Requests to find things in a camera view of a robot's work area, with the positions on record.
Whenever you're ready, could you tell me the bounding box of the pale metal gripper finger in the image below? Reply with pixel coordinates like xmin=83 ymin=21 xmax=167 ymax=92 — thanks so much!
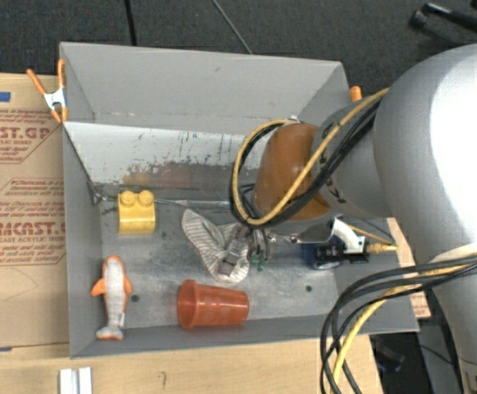
xmin=227 ymin=238 xmax=245 ymax=263
xmin=218 ymin=259 xmax=236 ymax=280

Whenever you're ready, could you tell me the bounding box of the white striped cloth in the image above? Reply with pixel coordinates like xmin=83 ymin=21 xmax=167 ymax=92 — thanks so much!
xmin=181 ymin=208 xmax=250 ymax=284

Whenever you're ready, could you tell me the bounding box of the orange plastic cup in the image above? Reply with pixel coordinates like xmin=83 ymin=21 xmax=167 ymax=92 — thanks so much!
xmin=176 ymin=278 xmax=250 ymax=330

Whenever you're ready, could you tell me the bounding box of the dark blue small block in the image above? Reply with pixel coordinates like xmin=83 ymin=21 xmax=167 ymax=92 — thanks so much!
xmin=301 ymin=240 xmax=342 ymax=271

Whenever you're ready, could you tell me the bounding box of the yellow toy brick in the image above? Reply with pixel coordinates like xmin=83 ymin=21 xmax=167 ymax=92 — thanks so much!
xmin=117 ymin=189 xmax=157 ymax=236

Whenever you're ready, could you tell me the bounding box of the orange and white toy fish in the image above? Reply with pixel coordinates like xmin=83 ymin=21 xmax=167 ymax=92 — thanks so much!
xmin=89 ymin=254 xmax=133 ymax=341

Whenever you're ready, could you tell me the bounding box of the grey metal bin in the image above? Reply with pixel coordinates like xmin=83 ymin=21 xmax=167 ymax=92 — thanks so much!
xmin=58 ymin=42 xmax=420 ymax=360

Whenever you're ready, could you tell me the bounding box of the brown cardboard board, red print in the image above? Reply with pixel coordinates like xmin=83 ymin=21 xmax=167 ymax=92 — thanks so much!
xmin=0 ymin=71 xmax=432 ymax=355

